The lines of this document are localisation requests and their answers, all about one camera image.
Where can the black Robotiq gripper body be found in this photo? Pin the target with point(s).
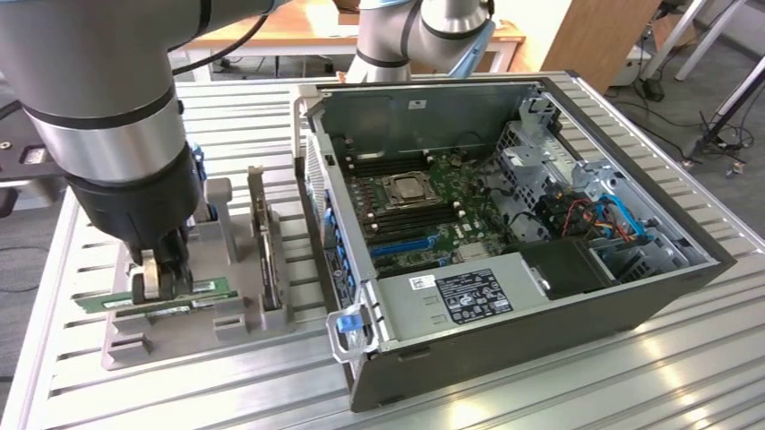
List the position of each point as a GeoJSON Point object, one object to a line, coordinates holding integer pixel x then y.
{"type": "Point", "coordinates": [143, 210]}

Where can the green RAM stick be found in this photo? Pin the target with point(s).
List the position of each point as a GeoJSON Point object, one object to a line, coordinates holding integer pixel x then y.
{"type": "Point", "coordinates": [174, 312]}
{"type": "Point", "coordinates": [102, 304]}

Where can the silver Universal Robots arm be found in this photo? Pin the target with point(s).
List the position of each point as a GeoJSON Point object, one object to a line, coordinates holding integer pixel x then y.
{"type": "Point", "coordinates": [90, 67]}

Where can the grey parts rack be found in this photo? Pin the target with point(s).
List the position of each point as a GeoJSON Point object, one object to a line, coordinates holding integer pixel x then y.
{"type": "Point", "coordinates": [232, 264]}

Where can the hard disk with blue rails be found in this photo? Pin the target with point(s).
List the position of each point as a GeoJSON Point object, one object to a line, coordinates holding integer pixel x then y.
{"type": "Point", "coordinates": [199, 161]}

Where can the graphics card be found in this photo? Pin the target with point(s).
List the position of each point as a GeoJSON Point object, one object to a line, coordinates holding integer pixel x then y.
{"type": "Point", "coordinates": [267, 260]}

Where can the blue case release latch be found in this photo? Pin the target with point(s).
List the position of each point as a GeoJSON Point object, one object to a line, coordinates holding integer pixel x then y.
{"type": "Point", "coordinates": [349, 324]}

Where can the blue expansion slot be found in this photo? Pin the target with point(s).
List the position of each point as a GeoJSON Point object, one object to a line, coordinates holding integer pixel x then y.
{"type": "Point", "coordinates": [401, 247]}

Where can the grey power supply unit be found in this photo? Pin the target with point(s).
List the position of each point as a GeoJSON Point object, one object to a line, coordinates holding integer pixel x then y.
{"type": "Point", "coordinates": [406, 313]}

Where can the silver CPU chip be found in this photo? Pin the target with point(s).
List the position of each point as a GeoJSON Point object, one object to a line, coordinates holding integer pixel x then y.
{"type": "Point", "coordinates": [413, 189]}

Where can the wooden desk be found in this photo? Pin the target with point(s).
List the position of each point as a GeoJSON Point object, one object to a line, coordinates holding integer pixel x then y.
{"type": "Point", "coordinates": [299, 31]}

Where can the silver chipset heatsink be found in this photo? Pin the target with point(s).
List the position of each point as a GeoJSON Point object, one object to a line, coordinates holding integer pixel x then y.
{"type": "Point", "coordinates": [475, 253]}

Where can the green motherboard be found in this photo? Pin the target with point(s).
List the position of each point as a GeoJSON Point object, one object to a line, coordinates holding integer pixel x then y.
{"type": "Point", "coordinates": [478, 210]}

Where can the white paper stack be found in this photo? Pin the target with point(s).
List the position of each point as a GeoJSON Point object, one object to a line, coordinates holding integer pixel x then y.
{"type": "Point", "coordinates": [329, 27]}

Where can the brown cardboard box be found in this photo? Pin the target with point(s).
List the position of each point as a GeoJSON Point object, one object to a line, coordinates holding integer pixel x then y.
{"type": "Point", "coordinates": [346, 13]}

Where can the perforated metal drive cage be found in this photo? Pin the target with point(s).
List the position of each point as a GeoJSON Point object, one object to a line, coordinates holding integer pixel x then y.
{"type": "Point", "coordinates": [526, 188]}

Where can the black open PC case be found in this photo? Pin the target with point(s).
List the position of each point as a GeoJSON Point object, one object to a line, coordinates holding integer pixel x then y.
{"type": "Point", "coordinates": [538, 349]}

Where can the metal disk bay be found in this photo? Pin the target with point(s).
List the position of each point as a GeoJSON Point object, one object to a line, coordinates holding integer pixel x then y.
{"type": "Point", "coordinates": [652, 264]}

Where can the wooden cabinet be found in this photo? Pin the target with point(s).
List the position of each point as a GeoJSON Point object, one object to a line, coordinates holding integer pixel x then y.
{"type": "Point", "coordinates": [597, 45]}

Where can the white box device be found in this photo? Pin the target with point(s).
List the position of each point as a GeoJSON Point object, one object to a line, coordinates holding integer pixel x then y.
{"type": "Point", "coordinates": [628, 71]}

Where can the black power adapter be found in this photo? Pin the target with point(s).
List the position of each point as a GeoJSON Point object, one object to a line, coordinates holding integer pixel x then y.
{"type": "Point", "coordinates": [652, 92]}

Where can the black wheeled stand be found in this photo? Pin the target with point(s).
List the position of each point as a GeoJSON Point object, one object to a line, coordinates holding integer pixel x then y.
{"type": "Point", "coordinates": [705, 142]}

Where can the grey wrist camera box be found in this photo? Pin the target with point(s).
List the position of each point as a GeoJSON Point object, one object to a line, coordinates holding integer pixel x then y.
{"type": "Point", "coordinates": [30, 161]}

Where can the white table frame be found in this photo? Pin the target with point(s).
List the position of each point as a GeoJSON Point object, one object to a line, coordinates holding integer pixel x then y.
{"type": "Point", "coordinates": [708, 40]}

